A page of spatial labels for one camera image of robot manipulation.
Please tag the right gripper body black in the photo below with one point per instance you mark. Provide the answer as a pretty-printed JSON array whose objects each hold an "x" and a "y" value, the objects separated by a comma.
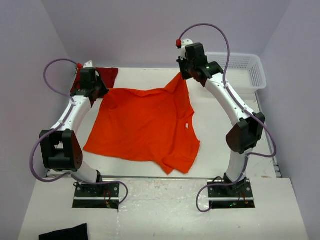
[{"x": 191, "y": 66}]

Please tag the orange t shirt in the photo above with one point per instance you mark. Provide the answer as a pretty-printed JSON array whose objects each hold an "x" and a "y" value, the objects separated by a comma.
[{"x": 147, "y": 126}]

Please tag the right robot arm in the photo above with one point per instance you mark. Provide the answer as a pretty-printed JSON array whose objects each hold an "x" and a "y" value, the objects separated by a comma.
[{"x": 246, "y": 128}]

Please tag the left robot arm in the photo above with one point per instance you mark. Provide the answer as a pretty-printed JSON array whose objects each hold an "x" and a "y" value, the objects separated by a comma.
[{"x": 60, "y": 149}]

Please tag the folded dark red shirt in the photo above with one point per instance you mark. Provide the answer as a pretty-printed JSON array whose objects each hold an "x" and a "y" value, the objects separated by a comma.
[{"x": 108, "y": 75}]

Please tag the white plastic basket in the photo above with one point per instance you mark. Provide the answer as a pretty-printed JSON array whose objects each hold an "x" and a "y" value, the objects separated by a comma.
[{"x": 245, "y": 72}]

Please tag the black cloth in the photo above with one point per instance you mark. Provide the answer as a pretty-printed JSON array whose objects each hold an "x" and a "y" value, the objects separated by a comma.
[{"x": 79, "y": 232}]

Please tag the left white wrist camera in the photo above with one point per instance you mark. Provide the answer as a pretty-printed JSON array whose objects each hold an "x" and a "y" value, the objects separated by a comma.
[{"x": 88, "y": 64}]

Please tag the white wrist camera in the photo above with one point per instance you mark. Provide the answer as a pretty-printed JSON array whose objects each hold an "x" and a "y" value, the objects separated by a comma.
[
  {"x": 184, "y": 43},
  {"x": 88, "y": 64}
]

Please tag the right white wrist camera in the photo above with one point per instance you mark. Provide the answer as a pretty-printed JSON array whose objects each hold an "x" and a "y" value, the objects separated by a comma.
[{"x": 184, "y": 43}]

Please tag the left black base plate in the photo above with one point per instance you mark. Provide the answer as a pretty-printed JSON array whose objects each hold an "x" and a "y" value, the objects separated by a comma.
[{"x": 108, "y": 191}]

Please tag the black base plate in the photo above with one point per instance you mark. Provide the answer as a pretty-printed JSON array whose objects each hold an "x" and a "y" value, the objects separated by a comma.
[
  {"x": 108, "y": 191},
  {"x": 241, "y": 189}
]

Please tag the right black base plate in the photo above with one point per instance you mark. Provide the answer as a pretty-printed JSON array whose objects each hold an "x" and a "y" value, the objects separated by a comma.
[{"x": 241, "y": 189}]

